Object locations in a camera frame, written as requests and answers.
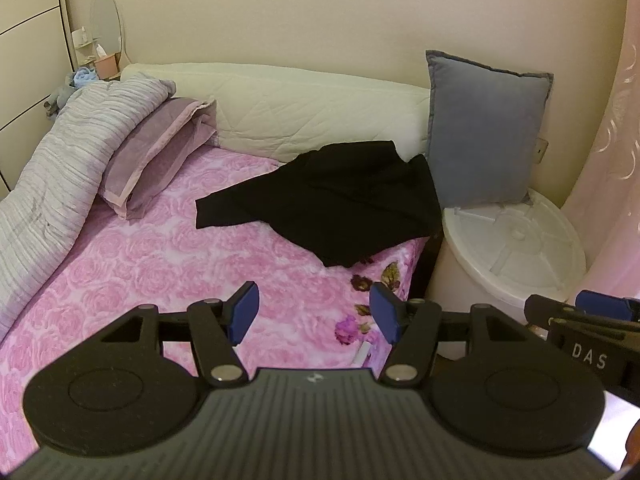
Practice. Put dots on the pink tissue box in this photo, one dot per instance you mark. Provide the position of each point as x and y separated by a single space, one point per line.
106 66

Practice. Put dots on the white round plastic bin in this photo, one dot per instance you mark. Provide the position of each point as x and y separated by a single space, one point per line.
510 250

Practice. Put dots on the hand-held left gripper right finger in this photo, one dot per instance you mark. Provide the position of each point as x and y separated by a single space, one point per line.
386 316

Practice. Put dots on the grey striped quilt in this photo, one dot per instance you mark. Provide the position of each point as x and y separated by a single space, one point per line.
55 170

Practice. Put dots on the oval mirror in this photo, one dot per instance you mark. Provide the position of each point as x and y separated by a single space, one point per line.
106 22

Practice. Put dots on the wall socket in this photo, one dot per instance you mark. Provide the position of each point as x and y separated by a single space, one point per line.
540 152

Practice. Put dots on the lilac pillow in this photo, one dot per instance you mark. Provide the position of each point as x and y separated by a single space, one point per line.
150 155

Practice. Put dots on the grey plush toy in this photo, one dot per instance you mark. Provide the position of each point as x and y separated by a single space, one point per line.
57 100

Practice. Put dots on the black garment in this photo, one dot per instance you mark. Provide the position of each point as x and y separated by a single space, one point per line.
330 200

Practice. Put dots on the pink curtain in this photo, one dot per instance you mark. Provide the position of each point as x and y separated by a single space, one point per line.
610 170

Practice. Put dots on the dark bed frame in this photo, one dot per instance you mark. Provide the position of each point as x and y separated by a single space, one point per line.
429 270

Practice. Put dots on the white blanket tag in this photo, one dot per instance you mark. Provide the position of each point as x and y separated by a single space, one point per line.
362 353

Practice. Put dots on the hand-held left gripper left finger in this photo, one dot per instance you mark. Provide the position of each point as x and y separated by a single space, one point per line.
245 310

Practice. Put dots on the pink rose blanket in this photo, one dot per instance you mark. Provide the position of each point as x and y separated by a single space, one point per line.
150 280

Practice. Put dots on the grey-blue cushion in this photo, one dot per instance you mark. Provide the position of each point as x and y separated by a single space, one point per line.
485 130

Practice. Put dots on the white wardrobe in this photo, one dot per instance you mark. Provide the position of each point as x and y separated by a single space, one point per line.
27 75

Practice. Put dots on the cream quilted headboard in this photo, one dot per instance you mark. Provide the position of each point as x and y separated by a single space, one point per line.
300 110

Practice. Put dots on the white bottle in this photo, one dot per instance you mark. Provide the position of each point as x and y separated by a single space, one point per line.
83 36

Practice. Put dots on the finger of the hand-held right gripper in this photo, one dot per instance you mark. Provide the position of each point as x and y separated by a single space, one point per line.
560 312
602 304

